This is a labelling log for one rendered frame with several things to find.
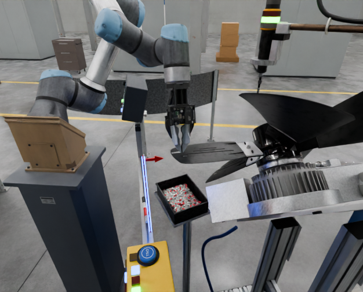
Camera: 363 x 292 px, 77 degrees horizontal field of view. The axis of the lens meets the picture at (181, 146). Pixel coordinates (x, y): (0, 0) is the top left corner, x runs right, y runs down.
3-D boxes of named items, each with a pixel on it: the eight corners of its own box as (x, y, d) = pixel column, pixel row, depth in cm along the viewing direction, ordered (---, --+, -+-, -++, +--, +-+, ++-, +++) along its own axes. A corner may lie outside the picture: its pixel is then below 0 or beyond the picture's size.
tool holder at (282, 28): (288, 64, 62) (297, 22, 57) (276, 68, 58) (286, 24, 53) (257, 59, 67) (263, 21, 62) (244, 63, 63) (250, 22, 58)
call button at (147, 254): (157, 262, 54) (156, 258, 53) (140, 266, 53) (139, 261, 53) (155, 248, 57) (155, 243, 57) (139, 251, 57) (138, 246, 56)
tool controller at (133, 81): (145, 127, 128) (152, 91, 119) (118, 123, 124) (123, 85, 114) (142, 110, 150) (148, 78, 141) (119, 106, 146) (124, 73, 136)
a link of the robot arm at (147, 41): (128, 33, 71) (148, 24, 63) (156, 50, 79) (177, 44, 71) (122, 57, 71) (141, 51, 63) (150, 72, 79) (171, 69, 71)
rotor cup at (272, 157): (286, 165, 85) (276, 133, 89) (312, 153, 71) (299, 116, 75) (250, 170, 82) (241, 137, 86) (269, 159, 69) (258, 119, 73)
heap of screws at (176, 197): (204, 211, 102) (205, 205, 100) (175, 222, 97) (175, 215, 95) (185, 185, 117) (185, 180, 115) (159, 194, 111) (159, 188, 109)
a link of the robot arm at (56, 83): (31, 101, 95) (37, 71, 98) (65, 110, 104) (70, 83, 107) (40, 92, 87) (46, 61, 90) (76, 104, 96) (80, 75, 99)
